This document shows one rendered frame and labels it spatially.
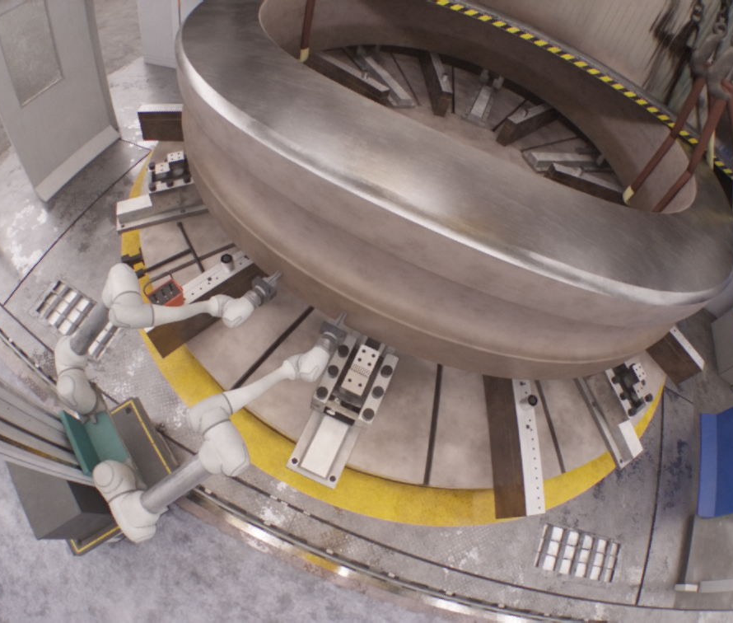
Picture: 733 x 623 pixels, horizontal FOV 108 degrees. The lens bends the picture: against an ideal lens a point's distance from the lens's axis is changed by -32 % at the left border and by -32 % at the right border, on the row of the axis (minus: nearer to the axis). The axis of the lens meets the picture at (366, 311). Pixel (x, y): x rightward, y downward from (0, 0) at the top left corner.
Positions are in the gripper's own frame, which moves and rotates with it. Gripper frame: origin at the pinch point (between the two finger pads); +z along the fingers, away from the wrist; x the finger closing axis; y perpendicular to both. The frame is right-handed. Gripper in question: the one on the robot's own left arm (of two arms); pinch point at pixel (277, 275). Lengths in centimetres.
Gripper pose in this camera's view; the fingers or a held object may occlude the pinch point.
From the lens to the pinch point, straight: 204.4
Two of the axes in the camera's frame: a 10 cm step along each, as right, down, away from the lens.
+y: 1.8, -5.0, -8.5
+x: -8.1, -5.7, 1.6
